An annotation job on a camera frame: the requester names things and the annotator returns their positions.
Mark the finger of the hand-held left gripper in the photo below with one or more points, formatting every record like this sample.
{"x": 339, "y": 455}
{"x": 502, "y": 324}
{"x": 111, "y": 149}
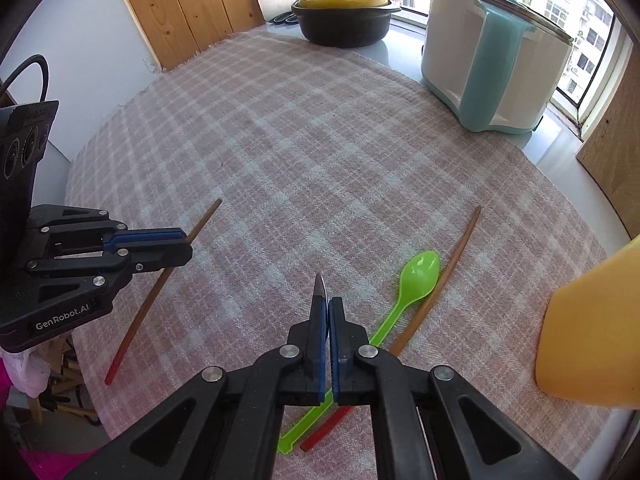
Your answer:
{"x": 150, "y": 236}
{"x": 160, "y": 257}

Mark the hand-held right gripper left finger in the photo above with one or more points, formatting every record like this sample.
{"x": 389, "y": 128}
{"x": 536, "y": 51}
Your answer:
{"x": 314, "y": 345}

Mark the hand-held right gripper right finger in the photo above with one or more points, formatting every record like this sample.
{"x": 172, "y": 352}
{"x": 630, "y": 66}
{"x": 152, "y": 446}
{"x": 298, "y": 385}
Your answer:
{"x": 341, "y": 345}

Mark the wooden chopstick red end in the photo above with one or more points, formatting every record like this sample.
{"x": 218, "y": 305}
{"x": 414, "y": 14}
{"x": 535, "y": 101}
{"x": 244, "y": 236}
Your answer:
{"x": 145, "y": 305}
{"x": 450, "y": 265}

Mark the thin grey utensil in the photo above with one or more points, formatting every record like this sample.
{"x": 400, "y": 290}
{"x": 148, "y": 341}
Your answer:
{"x": 320, "y": 290}

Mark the yellow plastic container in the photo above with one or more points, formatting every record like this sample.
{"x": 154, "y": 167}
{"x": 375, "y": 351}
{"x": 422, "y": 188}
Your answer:
{"x": 590, "y": 340}

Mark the person's left forearm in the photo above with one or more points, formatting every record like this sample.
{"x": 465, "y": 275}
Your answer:
{"x": 25, "y": 372}

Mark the wooden stool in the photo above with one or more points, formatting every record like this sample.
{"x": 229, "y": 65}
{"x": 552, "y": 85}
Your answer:
{"x": 62, "y": 385}

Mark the green plastic spoon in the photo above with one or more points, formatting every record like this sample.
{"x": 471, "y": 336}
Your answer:
{"x": 422, "y": 270}

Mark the pink clothing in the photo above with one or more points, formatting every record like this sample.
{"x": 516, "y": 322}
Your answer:
{"x": 55, "y": 465}

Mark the pink plaid tablecloth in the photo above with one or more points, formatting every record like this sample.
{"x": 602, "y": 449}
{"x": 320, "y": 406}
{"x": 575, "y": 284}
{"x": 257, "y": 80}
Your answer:
{"x": 300, "y": 135}

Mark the pine plank board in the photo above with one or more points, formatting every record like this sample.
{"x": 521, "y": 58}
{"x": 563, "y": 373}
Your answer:
{"x": 190, "y": 5}

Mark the black clay pot yellow lid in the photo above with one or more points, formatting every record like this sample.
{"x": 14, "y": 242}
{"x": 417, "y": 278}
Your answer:
{"x": 345, "y": 22}

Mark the white teal electric pot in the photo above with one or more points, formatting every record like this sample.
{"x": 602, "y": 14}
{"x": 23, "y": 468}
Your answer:
{"x": 460, "y": 50}

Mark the large light wooden board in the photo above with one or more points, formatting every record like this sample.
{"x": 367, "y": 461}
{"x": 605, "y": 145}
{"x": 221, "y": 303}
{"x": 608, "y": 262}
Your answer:
{"x": 617, "y": 160}

